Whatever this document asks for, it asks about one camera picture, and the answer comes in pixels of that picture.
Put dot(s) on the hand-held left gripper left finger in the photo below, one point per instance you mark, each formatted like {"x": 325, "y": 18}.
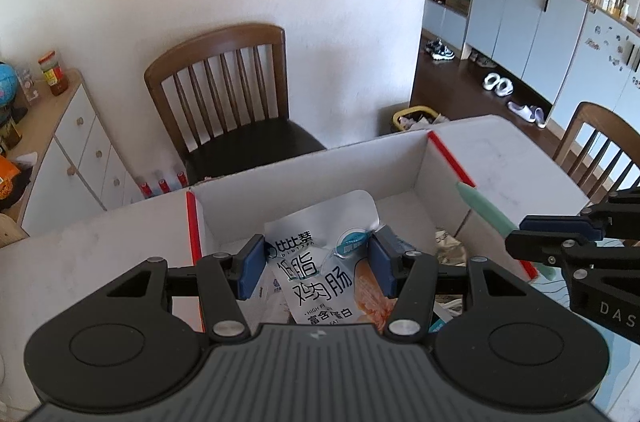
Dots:
{"x": 252, "y": 264}

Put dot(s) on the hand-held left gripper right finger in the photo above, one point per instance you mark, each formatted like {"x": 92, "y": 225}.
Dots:
{"x": 382, "y": 267}

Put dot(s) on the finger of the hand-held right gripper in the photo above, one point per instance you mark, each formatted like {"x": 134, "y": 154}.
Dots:
{"x": 560, "y": 224}
{"x": 540, "y": 247}

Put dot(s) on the mint green stick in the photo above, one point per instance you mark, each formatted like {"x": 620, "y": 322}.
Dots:
{"x": 487, "y": 217}

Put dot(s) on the white chicken sausage packet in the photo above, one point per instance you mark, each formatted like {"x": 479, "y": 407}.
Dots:
{"x": 320, "y": 267}

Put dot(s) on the brown paper snack packet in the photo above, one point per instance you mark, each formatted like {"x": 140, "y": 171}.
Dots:
{"x": 447, "y": 244}

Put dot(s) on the white cardboard box red edges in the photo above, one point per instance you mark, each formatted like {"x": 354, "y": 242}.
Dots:
{"x": 325, "y": 172}

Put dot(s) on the red can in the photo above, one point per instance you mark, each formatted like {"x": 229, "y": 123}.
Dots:
{"x": 181, "y": 179}
{"x": 146, "y": 188}
{"x": 163, "y": 183}

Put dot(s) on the pair of lilac slippers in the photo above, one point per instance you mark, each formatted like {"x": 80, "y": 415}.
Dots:
{"x": 527, "y": 112}

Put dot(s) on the brown wooden chair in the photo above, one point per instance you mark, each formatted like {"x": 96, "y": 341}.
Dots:
{"x": 595, "y": 112}
{"x": 215, "y": 37}

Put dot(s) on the white slipper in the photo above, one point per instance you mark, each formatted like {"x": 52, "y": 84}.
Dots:
{"x": 491, "y": 81}
{"x": 504, "y": 87}

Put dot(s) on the yellow basket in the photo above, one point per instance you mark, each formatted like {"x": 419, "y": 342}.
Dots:
{"x": 402, "y": 115}

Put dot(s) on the white cabinet with stickers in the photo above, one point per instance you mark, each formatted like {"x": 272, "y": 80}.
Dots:
{"x": 590, "y": 67}

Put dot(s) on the pair of grey shoes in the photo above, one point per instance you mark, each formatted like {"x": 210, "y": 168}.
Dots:
{"x": 482, "y": 60}

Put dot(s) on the dark sneaker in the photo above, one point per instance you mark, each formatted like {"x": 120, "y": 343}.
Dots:
{"x": 433, "y": 46}
{"x": 444, "y": 53}

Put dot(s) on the white drawer cabinet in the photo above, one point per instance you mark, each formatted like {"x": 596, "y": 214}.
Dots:
{"x": 85, "y": 142}

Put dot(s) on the dark cloth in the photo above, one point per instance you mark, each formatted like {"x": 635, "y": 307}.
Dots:
{"x": 27, "y": 182}

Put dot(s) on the orange snack packet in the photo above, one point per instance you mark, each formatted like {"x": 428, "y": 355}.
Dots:
{"x": 7, "y": 177}

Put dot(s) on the jar with red label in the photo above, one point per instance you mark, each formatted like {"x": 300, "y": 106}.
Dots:
{"x": 54, "y": 75}

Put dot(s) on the blue globe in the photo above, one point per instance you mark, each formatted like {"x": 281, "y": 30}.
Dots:
{"x": 6, "y": 87}

